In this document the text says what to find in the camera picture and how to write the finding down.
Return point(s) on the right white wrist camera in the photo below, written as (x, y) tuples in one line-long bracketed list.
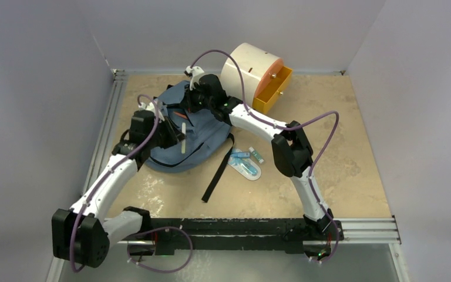
[(194, 73)]

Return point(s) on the cream round drawer cabinet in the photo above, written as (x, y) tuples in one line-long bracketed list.
[(248, 71)]

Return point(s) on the blue backpack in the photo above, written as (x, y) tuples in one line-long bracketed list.
[(204, 135)]

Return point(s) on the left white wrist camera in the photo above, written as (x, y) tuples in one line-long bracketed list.
[(155, 108)]

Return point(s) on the green white glue stick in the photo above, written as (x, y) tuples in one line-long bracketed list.
[(256, 155)]

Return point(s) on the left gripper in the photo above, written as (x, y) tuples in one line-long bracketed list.
[(174, 136)]

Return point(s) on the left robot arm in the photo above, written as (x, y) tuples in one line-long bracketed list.
[(83, 234)]

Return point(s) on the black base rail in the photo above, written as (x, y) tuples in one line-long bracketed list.
[(290, 235)]

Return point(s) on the blister pack with blue items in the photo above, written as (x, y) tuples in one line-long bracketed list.
[(241, 162)]

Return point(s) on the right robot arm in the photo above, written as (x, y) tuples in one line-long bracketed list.
[(291, 149)]

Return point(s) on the yellow open drawer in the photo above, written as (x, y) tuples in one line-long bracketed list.
[(271, 88)]

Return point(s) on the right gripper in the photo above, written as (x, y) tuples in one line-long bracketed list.
[(187, 101)]

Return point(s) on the white marker pen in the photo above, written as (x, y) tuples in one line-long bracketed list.
[(183, 142)]

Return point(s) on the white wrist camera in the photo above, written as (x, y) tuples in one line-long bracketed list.
[(155, 108), (194, 73)]

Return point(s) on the aluminium frame rail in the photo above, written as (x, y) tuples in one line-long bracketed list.
[(365, 231)]

